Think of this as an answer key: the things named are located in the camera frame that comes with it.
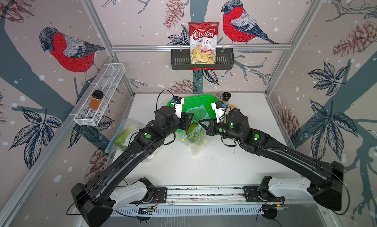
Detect metal cap spice jar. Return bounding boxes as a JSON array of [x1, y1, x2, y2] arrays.
[[216, 93, 222, 101]]

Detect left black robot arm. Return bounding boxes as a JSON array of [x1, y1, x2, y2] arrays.
[[71, 106, 194, 227]]

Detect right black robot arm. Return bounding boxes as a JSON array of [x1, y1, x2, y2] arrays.
[[199, 110, 344, 211]]

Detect black wall basket shelf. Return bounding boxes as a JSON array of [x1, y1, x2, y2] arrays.
[[171, 49, 235, 70]]

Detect clear acrylic wall shelf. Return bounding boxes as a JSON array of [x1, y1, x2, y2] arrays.
[[74, 63, 125, 126]]

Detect black cap pepper grinder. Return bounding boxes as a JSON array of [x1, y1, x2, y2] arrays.
[[222, 92, 231, 102]]

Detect clear zipper bag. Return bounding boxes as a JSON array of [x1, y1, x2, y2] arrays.
[[182, 105, 210, 156], [105, 119, 145, 165]]

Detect yellow bamboo steamer bowl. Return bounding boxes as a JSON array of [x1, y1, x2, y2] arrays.
[[227, 104, 240, 111]]

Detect orange spice jar black lid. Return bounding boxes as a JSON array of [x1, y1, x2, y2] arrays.
[[89, 90, 104, 110]]

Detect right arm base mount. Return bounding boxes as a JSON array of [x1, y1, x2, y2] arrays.
[[243, 186, 285, 203]]

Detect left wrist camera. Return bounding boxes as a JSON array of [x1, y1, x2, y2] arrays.
[[171, 96, 185, 119]]

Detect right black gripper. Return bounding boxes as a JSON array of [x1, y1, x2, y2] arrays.
[[197, 118, 243, 144]]

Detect red cassava chips bag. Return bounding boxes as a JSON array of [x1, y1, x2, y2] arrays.
[[188, 22, 219, 64]]

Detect chinese cabbage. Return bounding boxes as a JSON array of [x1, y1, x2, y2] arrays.
[[113, 124, 140, 152], [185, 121, 207, 146]]

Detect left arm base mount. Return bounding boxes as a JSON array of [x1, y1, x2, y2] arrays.
[[131, 187, 167, 205]]

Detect green plastic basket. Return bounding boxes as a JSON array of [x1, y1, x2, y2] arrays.
[[182, 95, 218, 119]]

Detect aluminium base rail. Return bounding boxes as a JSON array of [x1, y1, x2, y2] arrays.
[[83, 184, 328, 207]]

